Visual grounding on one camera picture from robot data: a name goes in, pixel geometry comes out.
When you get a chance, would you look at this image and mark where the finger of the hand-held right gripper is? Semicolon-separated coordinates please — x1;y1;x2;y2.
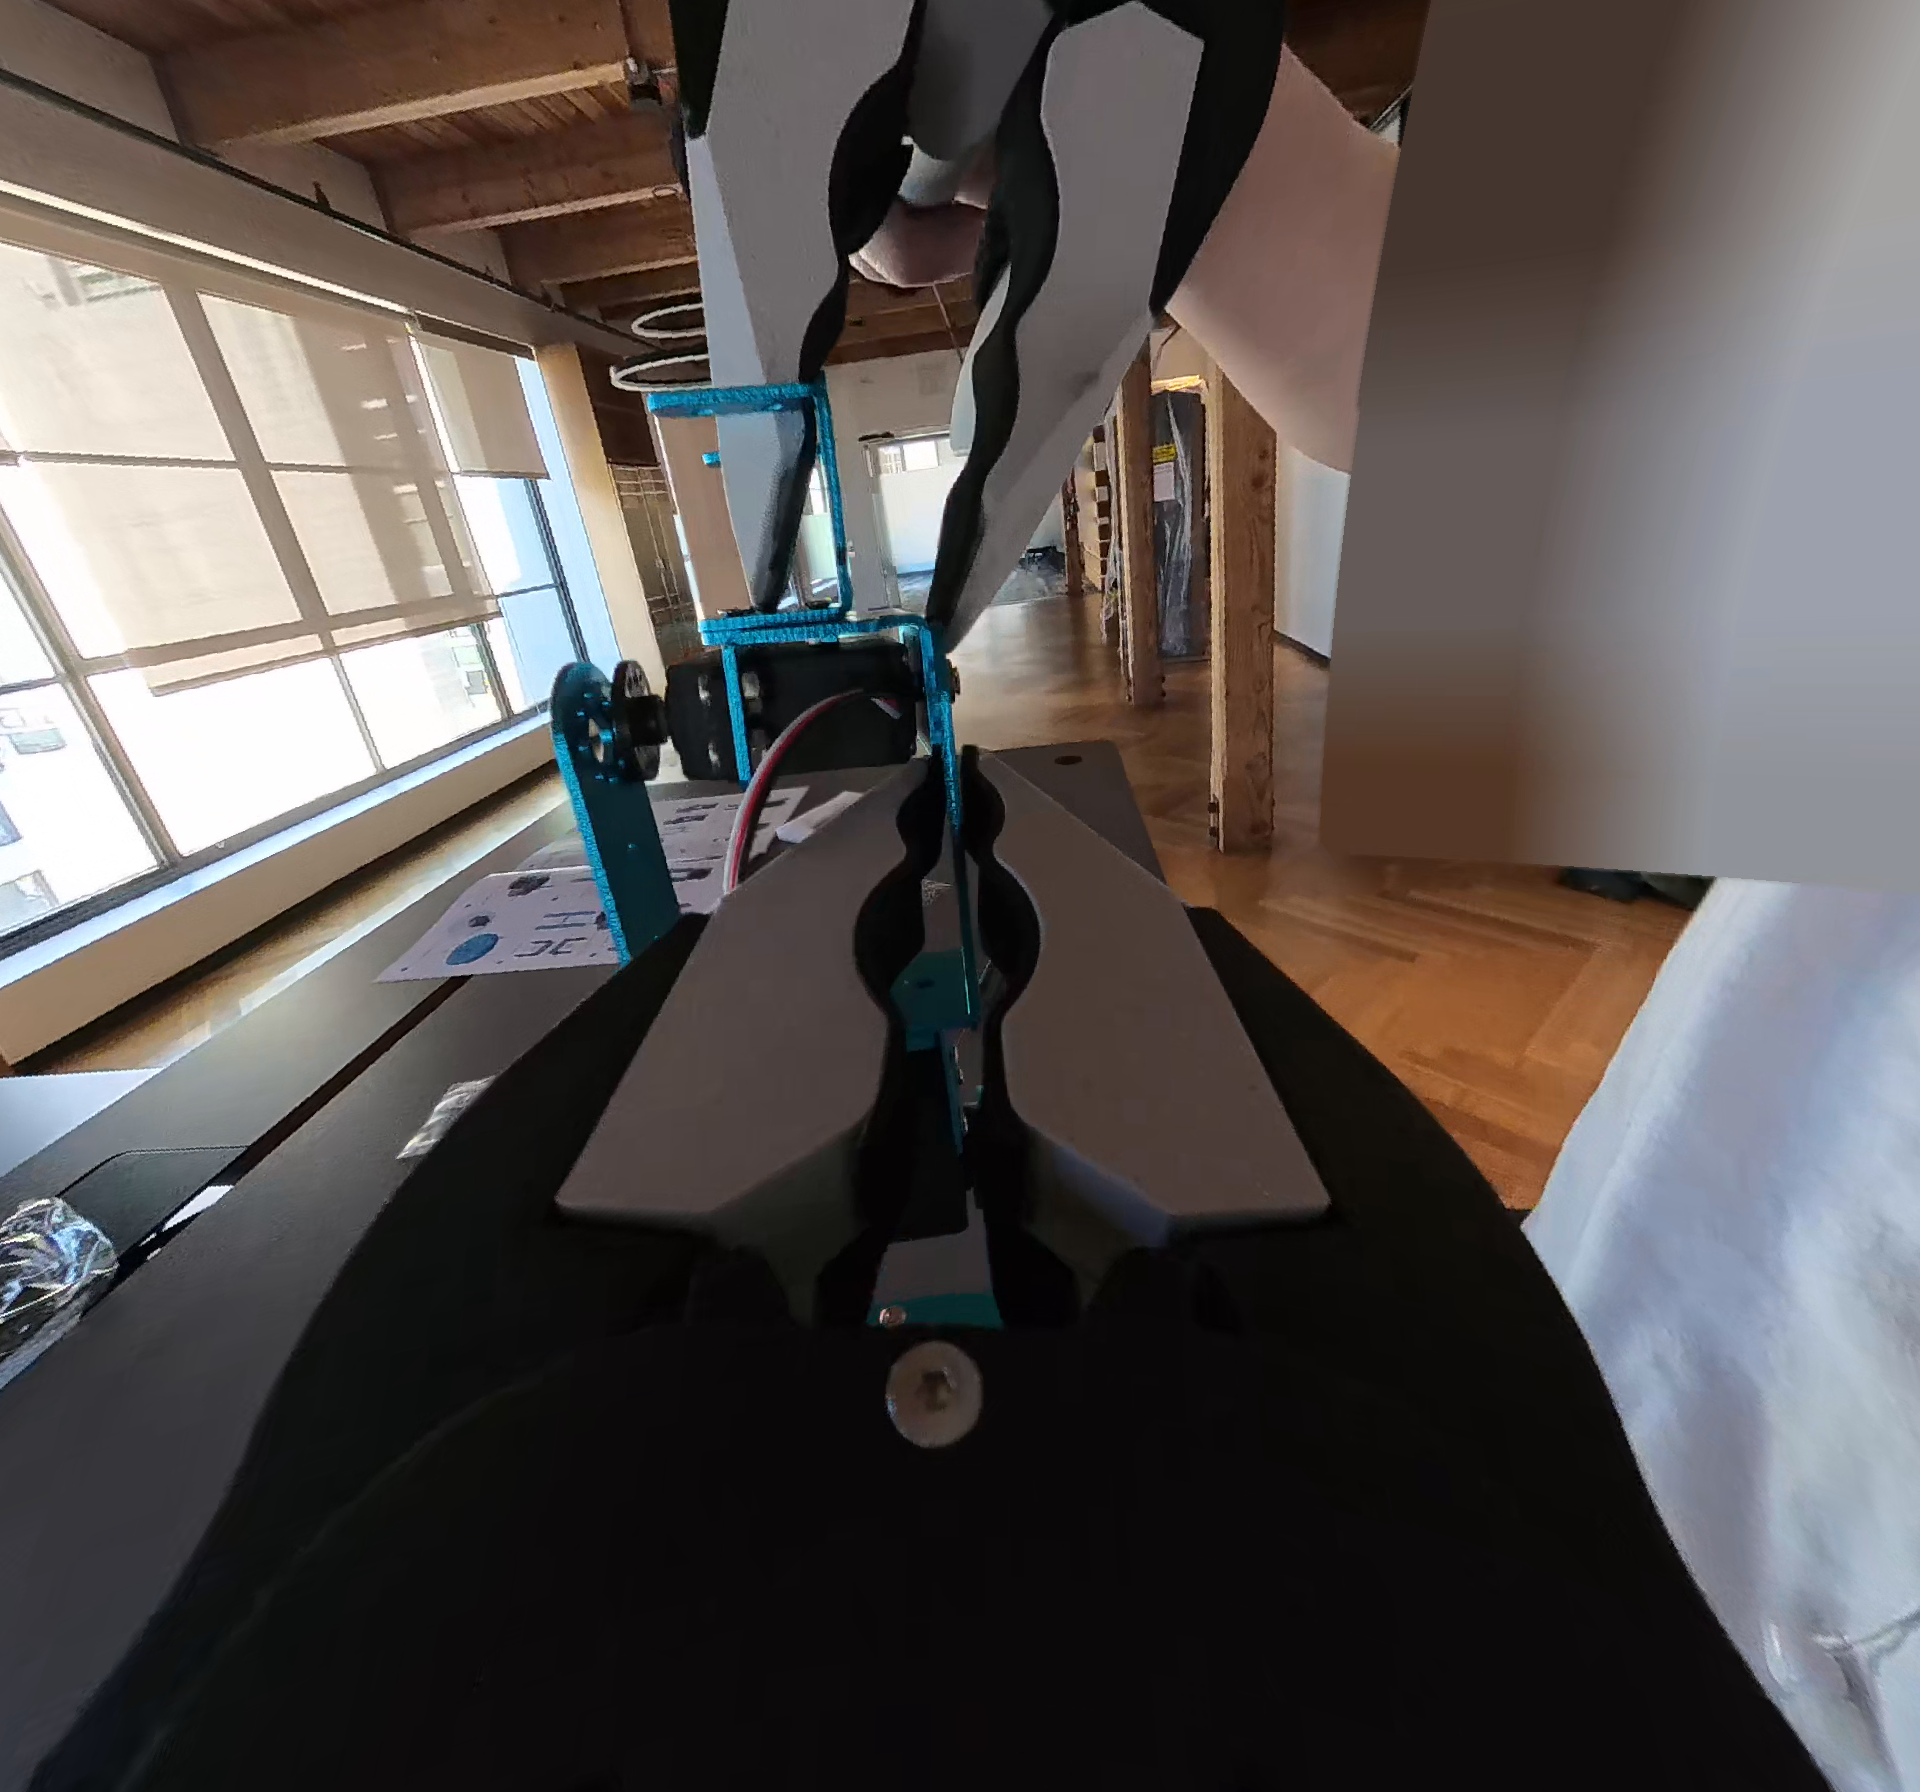
928;7;1208;623
682;0;922;610

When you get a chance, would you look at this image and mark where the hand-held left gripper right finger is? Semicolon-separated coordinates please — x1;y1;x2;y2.
980;752;1326;1254

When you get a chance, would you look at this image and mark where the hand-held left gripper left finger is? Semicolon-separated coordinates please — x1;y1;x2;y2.
554;752;956;1277

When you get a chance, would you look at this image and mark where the blue toy robot arm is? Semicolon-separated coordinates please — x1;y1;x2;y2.
546;378;998;1333

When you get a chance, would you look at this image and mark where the person's right forearm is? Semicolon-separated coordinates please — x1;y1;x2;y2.
1160;35;1408;472

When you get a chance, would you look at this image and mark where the black desk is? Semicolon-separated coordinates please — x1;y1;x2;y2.
0;737;1169;1792

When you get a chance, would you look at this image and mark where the person's right hand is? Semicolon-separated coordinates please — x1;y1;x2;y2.
849;187;998;286

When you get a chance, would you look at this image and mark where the printed paper sheet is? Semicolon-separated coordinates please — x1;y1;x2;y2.
370;787;868;983

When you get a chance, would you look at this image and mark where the plastic wrapped rack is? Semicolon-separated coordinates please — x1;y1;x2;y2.
1150;378;1208;659

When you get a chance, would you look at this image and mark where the large window with roller blinds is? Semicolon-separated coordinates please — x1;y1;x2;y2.
0;175;593;941

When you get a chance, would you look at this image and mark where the person's white shirt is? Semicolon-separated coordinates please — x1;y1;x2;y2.
1517;872;1920;1792

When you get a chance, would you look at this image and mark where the crumpled clear plastic bag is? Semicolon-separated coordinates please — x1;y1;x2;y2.
0;1192;122;1364

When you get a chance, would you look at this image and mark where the servo cable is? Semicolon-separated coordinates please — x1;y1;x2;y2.
714;711;911;917

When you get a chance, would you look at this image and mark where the wooden post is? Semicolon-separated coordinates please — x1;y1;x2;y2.
1115;348;1169;711
1200;369;1282;858

